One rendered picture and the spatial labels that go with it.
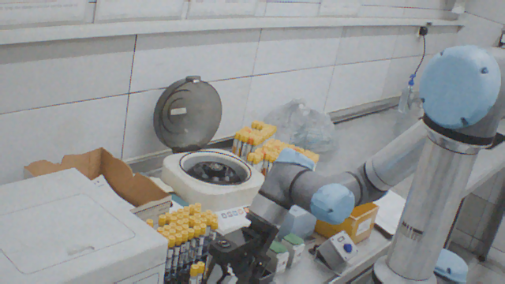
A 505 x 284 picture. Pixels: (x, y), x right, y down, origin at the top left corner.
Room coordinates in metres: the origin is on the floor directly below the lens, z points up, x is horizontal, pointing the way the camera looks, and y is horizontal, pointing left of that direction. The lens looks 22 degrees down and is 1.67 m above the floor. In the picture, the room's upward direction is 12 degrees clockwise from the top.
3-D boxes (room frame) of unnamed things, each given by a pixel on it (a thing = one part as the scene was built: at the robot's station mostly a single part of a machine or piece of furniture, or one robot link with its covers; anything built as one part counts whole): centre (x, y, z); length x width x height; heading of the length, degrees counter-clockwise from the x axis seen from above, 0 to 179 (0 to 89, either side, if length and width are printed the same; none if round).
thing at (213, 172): (1.41, 0.09, 0.97); 0.15 x 0.15 x 0.07
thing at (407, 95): (2.75, -0.70, 0.97); 0.08 x 0.07 x 0.20; 147
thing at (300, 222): (1.32, -0.15, 0.92); 0.10 x 0.07 x 0.10; 138
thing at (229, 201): (1.40, 0.08, 0.94); 0.30 x 0.24 x 0.12; 44
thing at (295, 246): (1.21, -0.14, 0.91); 0.05 x 0.04 x 0.07; 53
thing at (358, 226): (1.41, -0.29, 0.93); 0.13 x 0.13 x 0.10; 53
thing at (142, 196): (1.14, 0.35, 0.95); 0.29 x 0.25 x 0.15; 53
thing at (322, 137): (2.04, -0.22, 0.94); 0.20 x 0.17 x 0.14; 118
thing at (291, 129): (1.92, -0.08, 0.97); 0.26 x 0.17 x 0.19; 158
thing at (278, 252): (1.16, -0.10, 0.91); 0.05 x 0.04 x 0.07; 53
